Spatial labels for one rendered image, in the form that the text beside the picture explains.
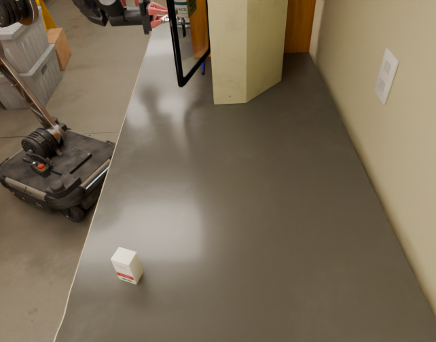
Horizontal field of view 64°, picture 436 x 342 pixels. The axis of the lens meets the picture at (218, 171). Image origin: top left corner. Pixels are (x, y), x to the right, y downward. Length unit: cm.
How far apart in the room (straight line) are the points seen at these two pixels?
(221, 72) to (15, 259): 157
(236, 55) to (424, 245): 72
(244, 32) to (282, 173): 43
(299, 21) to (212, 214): 93
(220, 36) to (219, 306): 75
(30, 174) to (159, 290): 166
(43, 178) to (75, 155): 22
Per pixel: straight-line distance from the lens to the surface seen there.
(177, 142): 106
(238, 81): 118
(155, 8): 122
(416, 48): 86
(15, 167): 241
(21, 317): 202
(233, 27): 110
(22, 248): 227
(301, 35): 155
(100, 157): 223
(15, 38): 316
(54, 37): 400
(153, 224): 85
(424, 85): 82
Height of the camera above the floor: 159
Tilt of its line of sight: 43 degrees down
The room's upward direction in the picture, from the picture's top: 4 degrees counter-clockwise
